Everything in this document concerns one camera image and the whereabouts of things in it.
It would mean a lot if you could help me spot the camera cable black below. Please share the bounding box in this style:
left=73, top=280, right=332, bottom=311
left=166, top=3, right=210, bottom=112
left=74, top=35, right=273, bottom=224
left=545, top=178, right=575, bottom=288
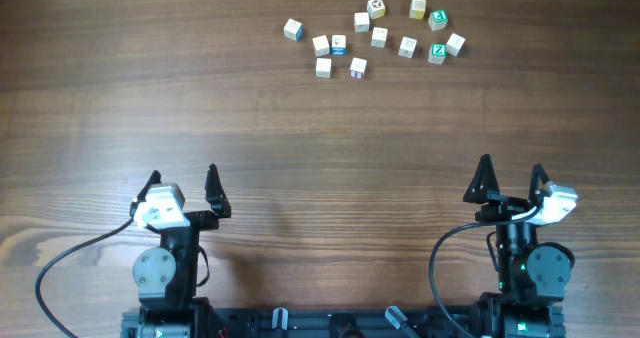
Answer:
left=34, top=216, right=136, bottom=338
left=428, top=218, right=513, bottom=338

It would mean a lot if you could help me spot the green bottom wooden block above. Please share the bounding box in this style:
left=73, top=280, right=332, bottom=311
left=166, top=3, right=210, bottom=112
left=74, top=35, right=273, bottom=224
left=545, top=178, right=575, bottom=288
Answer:
left=316, top=58, right=332, bottom=78

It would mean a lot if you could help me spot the green Z wooden block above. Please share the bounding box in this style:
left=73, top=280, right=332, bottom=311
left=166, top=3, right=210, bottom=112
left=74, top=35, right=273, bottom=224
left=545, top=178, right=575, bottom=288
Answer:
left=428, top=43, right=447, bottom=64

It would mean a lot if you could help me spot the blue picture wooden block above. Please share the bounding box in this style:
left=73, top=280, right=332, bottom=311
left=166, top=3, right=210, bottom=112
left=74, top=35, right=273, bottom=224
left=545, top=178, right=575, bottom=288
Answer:
left=331, top=35, right=347, bottom=55

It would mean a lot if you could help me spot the yellow plain wooden block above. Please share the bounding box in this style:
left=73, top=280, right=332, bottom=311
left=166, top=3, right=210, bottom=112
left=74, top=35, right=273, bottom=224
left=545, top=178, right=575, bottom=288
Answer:
left=409, top=0, right=427, bottom=20

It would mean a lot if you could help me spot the blue P wooden block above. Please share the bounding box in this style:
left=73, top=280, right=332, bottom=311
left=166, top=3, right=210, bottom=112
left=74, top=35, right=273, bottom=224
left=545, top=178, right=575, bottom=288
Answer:
left=446, top=33, right=466, bottom=56

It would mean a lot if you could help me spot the green letter wooden block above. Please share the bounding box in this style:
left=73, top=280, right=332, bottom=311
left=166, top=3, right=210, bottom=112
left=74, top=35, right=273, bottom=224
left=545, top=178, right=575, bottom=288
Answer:
left=428, top=9, right=448, bottom=31

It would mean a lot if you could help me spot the blue edged far-left block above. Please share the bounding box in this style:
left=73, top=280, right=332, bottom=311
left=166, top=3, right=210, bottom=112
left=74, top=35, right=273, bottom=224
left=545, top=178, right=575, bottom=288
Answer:
left=283, top=19, right=304, bottom=41

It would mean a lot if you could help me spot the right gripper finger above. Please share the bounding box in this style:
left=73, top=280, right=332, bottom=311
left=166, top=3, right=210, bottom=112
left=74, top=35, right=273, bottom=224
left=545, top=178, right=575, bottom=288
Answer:
left=528, top=164, right=550, bottom=206
left=463, top=154, right=500, bottom=203

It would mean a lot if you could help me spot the wooden block with red side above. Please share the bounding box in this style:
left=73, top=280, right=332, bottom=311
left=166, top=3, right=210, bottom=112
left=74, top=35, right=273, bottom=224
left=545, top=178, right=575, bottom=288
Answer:
left=312, top=35, right=330, bottom=57

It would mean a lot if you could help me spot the plain white wooden block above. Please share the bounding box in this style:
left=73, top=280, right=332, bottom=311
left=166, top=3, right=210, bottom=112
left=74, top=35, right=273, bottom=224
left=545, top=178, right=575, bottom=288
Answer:
left=353, top=12, right=370, bottom=33

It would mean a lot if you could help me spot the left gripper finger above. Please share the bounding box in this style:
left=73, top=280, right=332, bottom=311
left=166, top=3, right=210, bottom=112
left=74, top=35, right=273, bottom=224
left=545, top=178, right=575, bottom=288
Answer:
left=204, top=164, right=232, bottom=218
left=129, top=170, right=161, bottom=217

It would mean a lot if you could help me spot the left camera cable black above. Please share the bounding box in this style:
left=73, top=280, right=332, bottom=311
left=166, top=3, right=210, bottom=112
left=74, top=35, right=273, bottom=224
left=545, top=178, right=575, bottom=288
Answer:
left=34, top=216, right=136, bottom=338

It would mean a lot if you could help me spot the red N wooden block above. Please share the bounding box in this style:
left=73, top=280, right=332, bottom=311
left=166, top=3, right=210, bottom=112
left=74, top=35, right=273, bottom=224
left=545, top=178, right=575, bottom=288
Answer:
left=371, top=27, right=388, bottom=48

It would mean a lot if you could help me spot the yellow picture wooden block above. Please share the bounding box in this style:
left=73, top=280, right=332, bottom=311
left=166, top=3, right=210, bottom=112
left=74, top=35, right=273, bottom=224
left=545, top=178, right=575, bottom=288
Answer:
left=367, top=0, right=386, bottom=20

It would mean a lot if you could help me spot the right camera cable black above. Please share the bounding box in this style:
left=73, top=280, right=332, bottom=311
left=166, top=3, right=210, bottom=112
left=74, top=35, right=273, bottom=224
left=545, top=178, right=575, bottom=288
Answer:
left=428, top=218, right=513, bottom=338

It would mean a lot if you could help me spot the red striped wooden block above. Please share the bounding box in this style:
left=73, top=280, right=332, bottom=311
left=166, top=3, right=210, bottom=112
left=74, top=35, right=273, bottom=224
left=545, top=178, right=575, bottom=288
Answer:
left=350, top=57, right=367, bottom=79

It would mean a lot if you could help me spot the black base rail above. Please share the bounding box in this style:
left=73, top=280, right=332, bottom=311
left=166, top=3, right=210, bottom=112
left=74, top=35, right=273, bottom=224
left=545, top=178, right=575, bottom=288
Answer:
left=215, top=306, right=464, bottom=338

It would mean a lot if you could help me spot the blue D wooden block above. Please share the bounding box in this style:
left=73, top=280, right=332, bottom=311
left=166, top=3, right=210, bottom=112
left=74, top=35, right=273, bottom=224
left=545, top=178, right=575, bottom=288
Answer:
left=398, top=37, right=417, bottom=58

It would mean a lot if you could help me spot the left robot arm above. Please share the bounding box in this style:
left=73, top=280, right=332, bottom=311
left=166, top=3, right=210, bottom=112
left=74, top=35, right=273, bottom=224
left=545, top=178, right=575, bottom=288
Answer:
left=120, top=164, right=232, bottom=338

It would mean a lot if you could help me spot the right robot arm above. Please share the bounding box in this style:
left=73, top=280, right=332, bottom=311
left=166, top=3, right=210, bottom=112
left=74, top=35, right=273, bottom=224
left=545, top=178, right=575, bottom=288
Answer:
left=463, top=154, right=578, bottom=337

